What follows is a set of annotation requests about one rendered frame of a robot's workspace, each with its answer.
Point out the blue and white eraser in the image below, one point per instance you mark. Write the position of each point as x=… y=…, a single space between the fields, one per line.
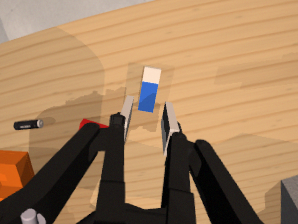
x=149 y=89

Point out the orange three-compartment bin rack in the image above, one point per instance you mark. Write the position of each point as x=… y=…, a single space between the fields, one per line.
x=15 y=171

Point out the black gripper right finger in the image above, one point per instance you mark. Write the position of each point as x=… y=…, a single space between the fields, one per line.
x=223 y=200

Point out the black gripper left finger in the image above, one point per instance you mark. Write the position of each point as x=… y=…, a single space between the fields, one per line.
x=42 y=199

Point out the black aa battery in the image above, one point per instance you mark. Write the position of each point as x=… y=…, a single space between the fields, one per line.
x=30 y=124

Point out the red 9v battery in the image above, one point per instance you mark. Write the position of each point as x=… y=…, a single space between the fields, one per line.
x=84 y=121

